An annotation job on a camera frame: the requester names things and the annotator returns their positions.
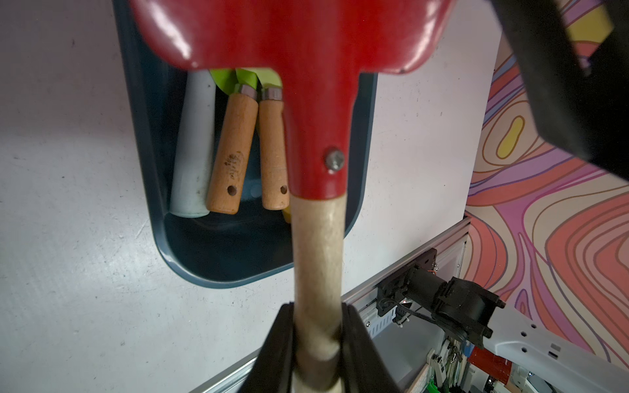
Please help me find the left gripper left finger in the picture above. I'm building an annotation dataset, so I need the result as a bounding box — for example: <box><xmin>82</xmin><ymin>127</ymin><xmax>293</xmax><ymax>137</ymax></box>
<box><xmin>239</xmin><ymin>303</ymin><xmax>295</xmax><ymax>393</ymax></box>

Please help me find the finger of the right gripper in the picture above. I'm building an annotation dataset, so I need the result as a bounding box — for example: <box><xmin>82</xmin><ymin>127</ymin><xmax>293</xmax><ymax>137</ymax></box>
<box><xmin>492</xmin><ymin>1</ymin><xmax>628</xmax><ymax>179</ymax></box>

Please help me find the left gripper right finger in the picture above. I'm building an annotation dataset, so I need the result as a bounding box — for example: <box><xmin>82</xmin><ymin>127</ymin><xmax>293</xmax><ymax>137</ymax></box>
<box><xmin>341</xmin><ymin>303</ymin><xmax>400</xmax><ymax>393</ymax></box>

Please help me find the green trowel wooden handle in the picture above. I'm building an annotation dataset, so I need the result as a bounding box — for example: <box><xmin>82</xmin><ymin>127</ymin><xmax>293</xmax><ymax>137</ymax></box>
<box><xmin>206</xmin><ymin>69</ymin><xmax>258</xmax><ymax>215</ymax></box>

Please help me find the light green round shovel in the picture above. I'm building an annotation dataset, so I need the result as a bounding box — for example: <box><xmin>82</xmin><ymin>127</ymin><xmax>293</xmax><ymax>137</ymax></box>
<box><xmin>248</xmin><ymin>68</ymin><xmax>289</xmax><ymax>211</ymax></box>

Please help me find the light blue shovel white handle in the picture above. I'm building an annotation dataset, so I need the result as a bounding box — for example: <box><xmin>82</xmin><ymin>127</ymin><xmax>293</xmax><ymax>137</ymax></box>
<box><xmin>170</xmin><ymin>70</ymin><xmax>216</xmax><ymax>218</ymax></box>

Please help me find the red square shovel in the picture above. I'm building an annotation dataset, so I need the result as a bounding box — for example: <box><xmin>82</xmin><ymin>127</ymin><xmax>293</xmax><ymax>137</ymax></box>
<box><xmin>130</xmin><ymin>1</ymin><xmax>454</xmax><ymax>392</ymax></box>

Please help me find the green trowel yellow handle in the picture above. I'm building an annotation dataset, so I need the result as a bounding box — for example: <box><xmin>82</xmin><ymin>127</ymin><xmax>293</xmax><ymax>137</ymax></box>
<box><xmin>282</xmin><ymin>206</ymin><xmax>292</xmax><ymax>224</ymax></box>

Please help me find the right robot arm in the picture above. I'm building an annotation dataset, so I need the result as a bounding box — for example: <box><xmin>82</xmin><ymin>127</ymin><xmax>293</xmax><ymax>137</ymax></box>
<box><xmin>459</xmin><ymin>1</ymin><xmax>628</xmax><ymax>392</ymax></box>

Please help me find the teal storage box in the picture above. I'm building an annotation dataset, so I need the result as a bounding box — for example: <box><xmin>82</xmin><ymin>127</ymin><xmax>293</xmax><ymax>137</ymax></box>
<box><xmin>111</xmin><ymin>0</ymin><xmax>379</xmax><ymax>290</ymax></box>

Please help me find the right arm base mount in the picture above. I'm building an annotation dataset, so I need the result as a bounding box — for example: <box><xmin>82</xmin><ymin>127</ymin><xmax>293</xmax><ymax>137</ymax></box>
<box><xmin>376</xmin><ymin>248</ymin><xmax>437</xmax><ymax>317</ymax></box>

